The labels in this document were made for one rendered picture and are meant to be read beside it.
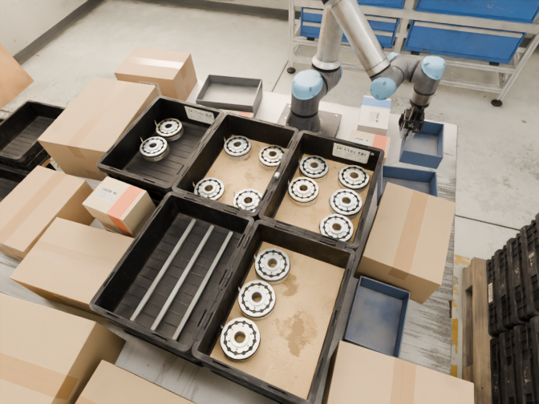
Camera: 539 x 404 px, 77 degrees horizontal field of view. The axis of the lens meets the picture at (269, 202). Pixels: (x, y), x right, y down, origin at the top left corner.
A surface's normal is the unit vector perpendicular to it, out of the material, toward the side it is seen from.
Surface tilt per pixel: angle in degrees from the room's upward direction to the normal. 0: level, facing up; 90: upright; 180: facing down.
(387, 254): 0
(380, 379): 0
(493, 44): 90
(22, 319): 0
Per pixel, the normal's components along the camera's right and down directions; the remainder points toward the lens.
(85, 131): -0.04, -0.58
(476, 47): -0.32, 0.78
